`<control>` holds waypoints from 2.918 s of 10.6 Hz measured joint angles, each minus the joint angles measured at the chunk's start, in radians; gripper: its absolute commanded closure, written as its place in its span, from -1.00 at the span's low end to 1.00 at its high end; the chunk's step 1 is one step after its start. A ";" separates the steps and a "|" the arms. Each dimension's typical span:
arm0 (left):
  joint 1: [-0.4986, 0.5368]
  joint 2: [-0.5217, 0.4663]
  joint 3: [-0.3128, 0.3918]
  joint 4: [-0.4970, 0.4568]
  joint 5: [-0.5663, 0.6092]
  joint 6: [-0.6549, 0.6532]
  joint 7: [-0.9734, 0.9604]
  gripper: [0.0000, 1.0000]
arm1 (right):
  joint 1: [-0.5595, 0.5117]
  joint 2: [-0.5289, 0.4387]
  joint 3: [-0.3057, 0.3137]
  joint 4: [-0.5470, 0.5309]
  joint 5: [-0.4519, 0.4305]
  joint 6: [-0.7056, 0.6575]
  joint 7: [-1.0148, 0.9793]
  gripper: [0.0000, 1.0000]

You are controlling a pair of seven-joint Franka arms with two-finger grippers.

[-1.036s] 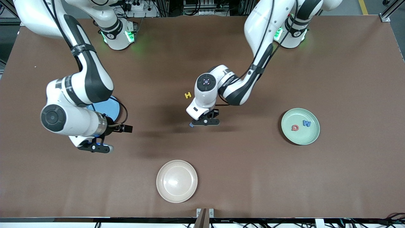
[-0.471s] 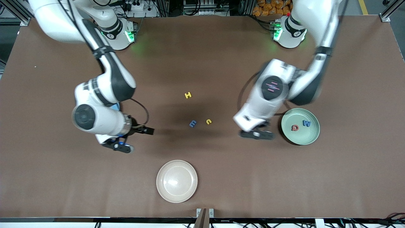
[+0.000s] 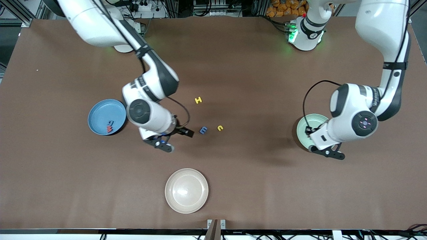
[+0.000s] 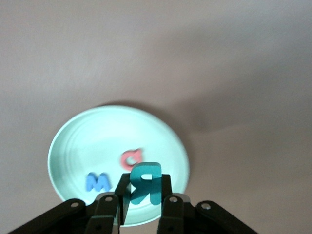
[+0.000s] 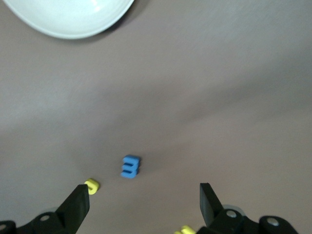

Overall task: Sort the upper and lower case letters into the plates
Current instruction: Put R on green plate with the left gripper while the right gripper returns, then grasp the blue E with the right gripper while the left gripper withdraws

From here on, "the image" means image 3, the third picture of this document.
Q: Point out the blue foam letter E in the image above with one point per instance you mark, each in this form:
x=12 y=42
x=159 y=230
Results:
x=203 y=130

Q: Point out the red foam letter m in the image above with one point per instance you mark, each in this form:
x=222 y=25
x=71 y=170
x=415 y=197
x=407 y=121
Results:
x=109 y=129

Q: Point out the black arm base connector box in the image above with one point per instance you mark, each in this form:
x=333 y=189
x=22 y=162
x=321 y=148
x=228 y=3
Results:
x=141 y=30
x=291 y=33

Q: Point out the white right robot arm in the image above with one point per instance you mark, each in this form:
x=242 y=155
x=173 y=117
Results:
x=156 y=80

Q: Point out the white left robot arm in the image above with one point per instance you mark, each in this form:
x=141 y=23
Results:
x=383 y=33

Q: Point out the pale green plate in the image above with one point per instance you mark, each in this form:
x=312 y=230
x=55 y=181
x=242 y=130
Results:
x=302 y=136

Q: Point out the yellow foam letter H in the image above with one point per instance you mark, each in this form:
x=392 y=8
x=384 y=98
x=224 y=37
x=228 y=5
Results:
x=198 y=100

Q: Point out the beige plate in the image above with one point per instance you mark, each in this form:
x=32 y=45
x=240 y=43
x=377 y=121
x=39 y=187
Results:
x=186 y=190

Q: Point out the blue plate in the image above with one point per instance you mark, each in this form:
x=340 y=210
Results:
x=100 y=113

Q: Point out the pile of orange objects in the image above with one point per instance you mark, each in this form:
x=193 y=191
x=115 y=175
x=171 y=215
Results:
x=283 y=8

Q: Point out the white power strip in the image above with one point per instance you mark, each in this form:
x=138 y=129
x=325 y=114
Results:
x=220 y=12
x=143 y=6

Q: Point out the dark equipment rack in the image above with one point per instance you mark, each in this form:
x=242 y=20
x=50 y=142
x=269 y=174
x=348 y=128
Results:
x=200 y=5

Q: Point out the small grey metal bracket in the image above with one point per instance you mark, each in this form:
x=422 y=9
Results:
x=223 y=224
x=209 y=224

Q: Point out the brown camera post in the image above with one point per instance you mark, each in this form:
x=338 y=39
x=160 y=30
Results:
x=211 y=233

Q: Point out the aluminium frame post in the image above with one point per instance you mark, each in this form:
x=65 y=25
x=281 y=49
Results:
x=413 y=13
x=26 y=22

